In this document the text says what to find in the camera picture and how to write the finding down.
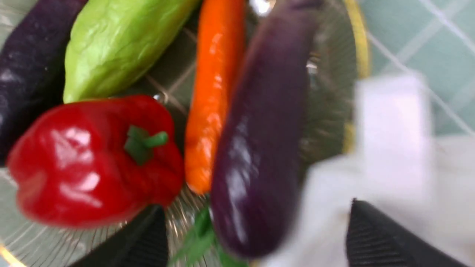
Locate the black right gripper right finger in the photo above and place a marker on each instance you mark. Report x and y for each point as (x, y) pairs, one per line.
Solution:
(374, 239)

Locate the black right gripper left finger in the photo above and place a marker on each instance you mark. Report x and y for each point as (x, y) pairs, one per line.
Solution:
(141, 243)

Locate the dark purple eggplant from bag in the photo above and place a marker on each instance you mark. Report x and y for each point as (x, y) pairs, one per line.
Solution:
(255, 185)

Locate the white cloth bag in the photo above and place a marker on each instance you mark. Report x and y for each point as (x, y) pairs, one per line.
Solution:
(424, 183)

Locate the red bell pepper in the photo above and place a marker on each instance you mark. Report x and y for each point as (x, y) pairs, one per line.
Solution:
(93, 163)

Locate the glass bowl with gold rim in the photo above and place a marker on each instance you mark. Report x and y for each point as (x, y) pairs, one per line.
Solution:
(339, 58)

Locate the green wrinkled gourd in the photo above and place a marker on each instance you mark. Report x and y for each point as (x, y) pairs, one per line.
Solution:
(113, 43)

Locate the dark purple eggplant in bowl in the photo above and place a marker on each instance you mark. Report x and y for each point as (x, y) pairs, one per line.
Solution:
(32, 67)

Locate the orange carrot with green top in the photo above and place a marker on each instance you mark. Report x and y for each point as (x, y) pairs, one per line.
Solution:
(221, 39)

